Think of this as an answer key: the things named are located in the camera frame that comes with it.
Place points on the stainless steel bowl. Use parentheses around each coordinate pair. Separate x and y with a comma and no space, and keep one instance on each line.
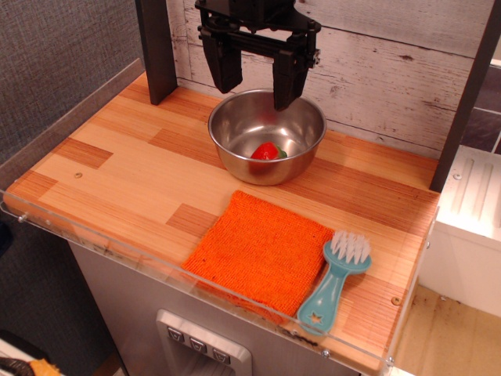
(242,122)

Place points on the yellow black object corner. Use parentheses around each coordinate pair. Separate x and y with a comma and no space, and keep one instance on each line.
(18,367)

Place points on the orange knitted cloth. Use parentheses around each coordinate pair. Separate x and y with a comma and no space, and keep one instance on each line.
(269,256)

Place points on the silver dispenser button panel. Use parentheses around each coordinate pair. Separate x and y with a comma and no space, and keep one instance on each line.
(191,349)

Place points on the grey toy fridge cabinet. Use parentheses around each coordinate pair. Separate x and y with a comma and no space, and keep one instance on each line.
(129,298)

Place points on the dark left vertical post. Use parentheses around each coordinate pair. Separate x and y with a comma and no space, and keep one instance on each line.
(157,48)

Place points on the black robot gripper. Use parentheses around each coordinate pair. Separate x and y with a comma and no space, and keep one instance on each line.
(274,29)

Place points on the dark right vertical post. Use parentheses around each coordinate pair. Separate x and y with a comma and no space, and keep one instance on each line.
(471,90)

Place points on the clear acrylic table guard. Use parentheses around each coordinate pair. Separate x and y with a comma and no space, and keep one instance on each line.
(143,183)

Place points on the teal scrub brush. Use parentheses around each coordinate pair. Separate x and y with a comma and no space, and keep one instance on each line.
(345,254)

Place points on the dark vertical post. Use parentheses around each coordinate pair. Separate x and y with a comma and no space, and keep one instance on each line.
(157,48)
(471,90)

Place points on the red toy strawberry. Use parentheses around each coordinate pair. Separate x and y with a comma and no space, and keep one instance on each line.
(268,151)

